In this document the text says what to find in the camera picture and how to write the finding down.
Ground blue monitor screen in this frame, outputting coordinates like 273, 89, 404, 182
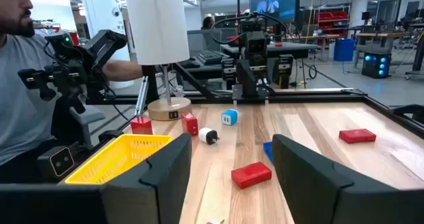
248, 0, 301, 23

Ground yellow plastic basket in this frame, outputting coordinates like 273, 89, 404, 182
64, 133, 174, 186

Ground black aluminium table frame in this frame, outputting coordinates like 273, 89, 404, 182
84, 63, 424, 135

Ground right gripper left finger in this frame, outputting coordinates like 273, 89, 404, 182
0, 133, 193, 224

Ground person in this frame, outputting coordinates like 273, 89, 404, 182
201, 15, 215, 30
0, 0, 144, 185

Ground black keyboard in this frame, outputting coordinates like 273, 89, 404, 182
195, 50, 231, 66

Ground red charger cube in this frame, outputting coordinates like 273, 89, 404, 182
130, 117, 154, 135
180, 112, 199, 137

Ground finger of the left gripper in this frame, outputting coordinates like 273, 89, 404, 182
221, 57, 237, 83
274, 54, 294, 85

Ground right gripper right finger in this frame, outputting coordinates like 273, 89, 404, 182
272, 133, 424, 224

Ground red printed flat box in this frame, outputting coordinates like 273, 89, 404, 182
231, 161, 273, 190

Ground blue printed box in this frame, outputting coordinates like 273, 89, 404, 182
262, 140, 275, 164

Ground white black charger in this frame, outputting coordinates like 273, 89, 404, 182
197, 127, 220, 146

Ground silver aluminium bar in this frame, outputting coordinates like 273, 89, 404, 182
134, 75, 150, 119

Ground blue white charger cube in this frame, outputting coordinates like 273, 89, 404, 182
221, 109, 239, 126

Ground computer tower blue lights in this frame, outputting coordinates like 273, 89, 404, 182
361, 50, 392, 80

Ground wooden top table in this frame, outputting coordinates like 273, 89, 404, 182
352, 30, 411, 69

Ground red bin shelf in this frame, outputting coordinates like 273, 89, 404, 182
314, 11, 349, 39

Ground black depth camera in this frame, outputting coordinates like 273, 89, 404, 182
36, 145, 76, 178

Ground blue bin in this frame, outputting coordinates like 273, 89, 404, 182
333, 37, 356, 62

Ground plain red box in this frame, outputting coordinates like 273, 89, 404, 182
338, 128, 378, 144

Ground black computer mouse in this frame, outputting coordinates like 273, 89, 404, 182
180, 58, 201, 69

